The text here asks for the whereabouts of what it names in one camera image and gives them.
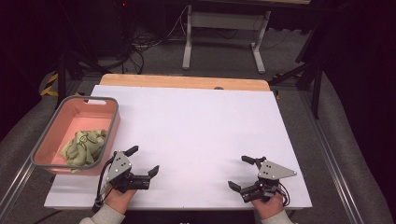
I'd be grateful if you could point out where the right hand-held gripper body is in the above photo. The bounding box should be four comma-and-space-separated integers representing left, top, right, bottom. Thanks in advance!
241, 157, 298, 203

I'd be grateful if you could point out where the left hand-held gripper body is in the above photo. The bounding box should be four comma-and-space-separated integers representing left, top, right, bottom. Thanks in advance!
106, 150, 151, 194

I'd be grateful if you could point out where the person's left hand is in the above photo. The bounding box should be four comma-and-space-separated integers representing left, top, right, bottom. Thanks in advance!
104, 183, 138, 215

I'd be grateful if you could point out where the person's right hand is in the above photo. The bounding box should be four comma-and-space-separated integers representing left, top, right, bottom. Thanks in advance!
251, 186, 285, 220

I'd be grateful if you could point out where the green crumpled cloth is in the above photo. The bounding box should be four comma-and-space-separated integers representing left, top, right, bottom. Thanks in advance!
60, 129, 107, 174

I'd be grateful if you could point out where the white table cover sheet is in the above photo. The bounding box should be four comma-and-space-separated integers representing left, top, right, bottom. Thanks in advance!
44, 84, 313, 210

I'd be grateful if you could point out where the pink basin with grey rim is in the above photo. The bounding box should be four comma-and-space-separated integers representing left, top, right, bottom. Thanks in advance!
30, 95, 121, 176

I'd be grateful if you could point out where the black metal stand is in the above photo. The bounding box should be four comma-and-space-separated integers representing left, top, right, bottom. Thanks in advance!
55, 50, 106, 110
269, 18, 326, 120

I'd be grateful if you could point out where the yellow and black tape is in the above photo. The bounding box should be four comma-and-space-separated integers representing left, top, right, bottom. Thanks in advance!
39, 73, 82, 98

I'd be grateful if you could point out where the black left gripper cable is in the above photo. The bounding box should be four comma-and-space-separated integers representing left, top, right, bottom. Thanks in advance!
92, 155, 117, 214

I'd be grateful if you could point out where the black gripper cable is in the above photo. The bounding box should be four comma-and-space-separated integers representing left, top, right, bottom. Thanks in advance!
92, 155, 117, 214
275, 183, 291, 208

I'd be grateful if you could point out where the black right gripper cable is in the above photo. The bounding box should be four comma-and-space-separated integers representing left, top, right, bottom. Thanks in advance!
275, 183, 291, 208

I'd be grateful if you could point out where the metal floor rail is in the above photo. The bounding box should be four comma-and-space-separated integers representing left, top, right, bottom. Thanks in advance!
298, 91, 367, 224
0, 161, 35, 217

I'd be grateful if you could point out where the bundle of floor cables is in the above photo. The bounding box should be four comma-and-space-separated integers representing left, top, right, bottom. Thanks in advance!
120, 18, 188, 75

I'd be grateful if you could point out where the white desk frame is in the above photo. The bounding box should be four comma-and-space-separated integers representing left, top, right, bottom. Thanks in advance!
181, 4, 272, 75

